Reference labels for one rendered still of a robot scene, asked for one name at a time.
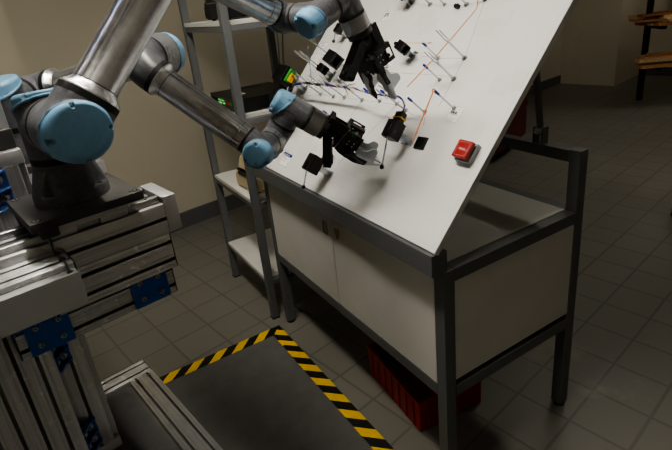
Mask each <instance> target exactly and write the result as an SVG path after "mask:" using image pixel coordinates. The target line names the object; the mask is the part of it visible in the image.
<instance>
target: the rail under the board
mask: <svg viewBox="0 0 672 450"><path fill-rule="evenodd" d="M253 173H254V176H256V177H258V178H260V179H261V180H263V181H265V182H266V183H268V184H270V185H272V186H273V187H275V188H277V189H279V190H280V191H282V192H284V193H285V194H287V195H289V196H291V197H292V198H294V199H296V200H298V201H299V202H301V203H303V204H304V205H306V206H308V207H310V208H311V209H313V210H315V211H317V212H318V213H320V214H322V215H323V216H325V217H327V218H329V219H330V220H332V221H334V222H335V223H337V224H339V225H341V226H342V227H344V228H346V229H348V230H349V231H351V232H353V233H354V234H356V235H358V236H360V237H361V238H363V239H365V240H367V241H368V242H370V243H372V244H373V245H375V246H377V247H379V248H380V249H382V250H384V251H385V252H387V253H389V254H391V255H392V256H394V257H396V258H398V259H399V260H401V261H403V262H404V263H406V264H408V265H410V266H411V267H413V268H415V269H417V270H418V271H420V272H422V273H423V274H425V275H427V276H429V277H430V278H434V277H437V276H439V275H441V274H443V273H445V272H447V250H445V249H442V250H441V252H440V254H439V255H435V254H433V253H431V252H429V251H427V250H425V249H423V248H421V247H419V246H417V245H416V244H414V243H412V242H410V241H408V240H406V239H404V238H402V237H400V236H398V235H396V234H394V233H392V232H391V231H389V230H387V229H385V228H383V227H381V226H379V225H377V224H375V223H373V222H371V221H369V220H367V219H366V218H364V217H362V216H360V215H358V214H356V213H354V212H352V211H350V210H348V209H346V208H344V207H342V206H341V205H339V204H337V203H335V202H333V201H331V200H329V199H327V198H325V197H323V196H321V195H319V194H317V193H316V192H314V191H312V190H310V189H308V188H306V187H305V189H302V187H301V186H302V185H300V184H298V183H296V182H294V181H292V180H291V179H289V178H287V177H285V176H283V175H281V174H279V173H277V172H275V171H273V170H271V169H269V168H267V167H266V166H265V167H264V168H261V169H254V168H253Z"/></svg>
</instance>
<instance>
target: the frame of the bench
mask: <svg viewBox="0 0 672 450"><path fill-rule="evenodd" d="M263 182H264V188H265V195H266V201H267V207H268V213H269V219H270V225H271V231H272V237H273V243H274V249H275V255H276V262H277V268H278V274H279V280H280V286H281V292H282V298H283V304H284V310H285V316H286V319H287V322H289V323H292V322H294V321H295V319H296V316H295V310H294V303H293V297H292V290H291V284H290V277H289V271H288V269H289V270H290V271H292V272H293V273H294V274H295V275H296V276H298V277H299V278H300V279H301V280H302V281H303V282H305V283H306V284H307V285H308V286H309V287H311V288H312V289H313V290H314V291H315V292H317V293H318V294H319V295H320V296H321V297H322V298H324V299H325V300H326V301H327V302H328V303H330V304H331V305H332V306H333V307H334V308H336V309H337V310H338V311H339V312H340V313H341V314H343V315H344V316H345V317H346V318H347V319H349V320H350V321H351V322H352V323H353V324H354V325H356V326H357V327H358V328H359V329H360V330H362V331H363V332H364V333H365V334H366V335H368V336H369V337H370V338H371V339H372V340H373V341H375V342H376V343H377V344H378V345H379V346H381V347H382V348H383V349H384V350H385V351H387V352H388V353H389V354H390V355H391V356H392V357H394V358H395V359H396V360H397V361H398V362H400V363H401V364H402V365H403V366H404V367H406V368H407V369H408V370H409V371H410V372H411V373H413V374H414V375H415V376H416V377H417V378H419V379H420V380H421V381H422V382H423V383H425V384H426V385H427V386H428V387H429V388H430V389H432V390H433V391H434V392H435V393H436V394H438V416H439V446H440V450H457V408H456V396H458V395H459V394H461V393H463V392H464V391H466V390H467V389H469V388H471V387H472V386H474V385H475V384H477V383H479V382H480V381H482V380H483V379H485V378H487V377H488V376H490V375H491V374H493V373H495V372H496V371H498V370H500V369H501V368H503V367H504V366H506V365H508V364H509V363H511V362H512V361H514V360H516V359H517V358H519V357H520V356H522V355H524V354H525V353H527V352H528V351H530V350H532V349H533V348H535V347H537V346H538V345H540V344H541V343H543V342H545V341H546V340H548V339H549V338H551V337H553V336H554V335H556V339H555V352H554V366H553V379H552V393H551V399H552V400H553V403H554V404H555V405H558V406H562V405H564V402H565V401H566V400H567V390H568V379H569V367H570V356H571V345H572V334H573V322H574V311H575V300H576V288H577V277H578V266H579V255H580V243H581V232H582V221H583V209H582V210H580V211H578V212H574V211H571V210H567V209H565V207H566V204H565V203H561V202H558V201H555V200H552V199H548V198H545V197H542V196H539V195H535V194H532V193H529V192H526V191H522V190H519V189H516V188H513V187H509V186H506V185H503V184H500V183H496V182H493V181H490V180H486V179H483V178H481V179H480V181H479V182H480V183H484V184H487V185H490V186H493V187H496V188H499V189H503V190H506V191H509V192H512V193H515V194H518V195H522V196H525V197H528V198H531V199H534V200H537V201H540V202H544V203H547V204H550V205H553V206H556V207H559V208H563V209H564V210H562V211H560V212H558V213H556V214H553V215H551V216H549V217H547V218H545V219H542V220H540V221H538V222H536V223H533V224H531V225H529V226H527V227H525V228H522V229H520V230H518V231H516V232H513V233H511V234H509V235H507V236H505V237H502V238H500V239H498V240H496V241H493V242H491V243H489V244H487V245H484V246H482V247H480V248H478V249H476V250H473V251H471V252H469V253H467V254H464V255H462V256H460V257H458V258H456V259H453V260H451V261H449V262H447V272H445V273H443V274H441V275H439V276H437V277H434V294H435V324H436V355H437V383H436V382H435V381H434V380H433V379H432V378H430V377H429V376H428V375H427V374H425V373H424V372H423V371H422V370H420V369H419V368H418V367H417V366H416V365H414V364H413V363H412V362H411V361H409V360H408V359H407V358H406V357H405V356H403V355H402V354H401V353H400V352H398V351H397V350H396V349H395V348H394V347H392V346H391V345H390V344H389V343H387V342H386V341H385V340H384V339H383V338H381V337H380V336H379V335H378V334H376V333H375V332H374V331H373V330H372V329H370V328H369V327H368V326H367V325H365V324H364V323H363V322H362V321H361V320H359V319H358V318H357V317H356V316H354V315H353V314H352V313H351V312H349V311H348V310H347V309H346V308H345V307H343V306H342V305H341V304H340V303H338V302H337V301H336V300H335V299H334V298H332V297H331V296H330V295H329V294H327V293H326V292H325V291H324V290H323V289H321V288H320V287H319V286H318V285H316V284H315V283H314V282H313V281H312V280H310V279H309V278H308V277H307V276H305V275H304V274H303V273H302V272H301V271H299V270H298V269H297V268H296V267H294V266H293V265H292V264H291V263H290V262H288V261H287V260H286V259H285V258H283V257H282V256H281V255H280V254H279V253H278V247H277V241H276V235H275V229H274V222H273V216H272V210H271V204H270V198H269V191H268V185H267V183H266V182H265V181H263ZM572 225H574V231H573V243H572V255H571V267H570V279H569V292H568V304H567V313H566V314H565V315H563V316H561V317H560V318H558V319H556V320H555V321H553V322H551V323H550V324H548V325H546V326H545V327H543V328H541V329H540V330H538V331H536V332H535V333H533V334H531V335H530V336H528V337H526V338H525V339H523V340H521V341H520V342H518V343H516V344H515V345H513V346H511V347H510V348H508V349H506V350H505V351H503V352H501V353H500V354H498V355H496V356H495V357H493V358H491V359H490V360H488V361H486V362H485V363H483V364H481V365H480V366H478V367H476V368H475V369H473V370H471V371H470V372H468V373H466V374H465V375H463V376H461V377H460V378H458V379H456V343H455V281H456V280H458V279H460V278H463V277H465V276H467V275H469V274H471V273H473V272H475V271H477V270H479V269H481V268H483V267H486V266H488V265H490V264H492V263H494V262H496V261H498V260H500V259H502V258H504V257H507V256H509V255H511V254H513V253H515V252H517V251H519V250H521V249H523V248H525V247H527V246H530V245H532V244H534V243H536V242H538V241H540V240H542V239H544V238H546V237H548V236H551V235H553V234H555V233H557V232H559V231H561V230H563V229H565V228H567V227H569V226H572Z"/></svg>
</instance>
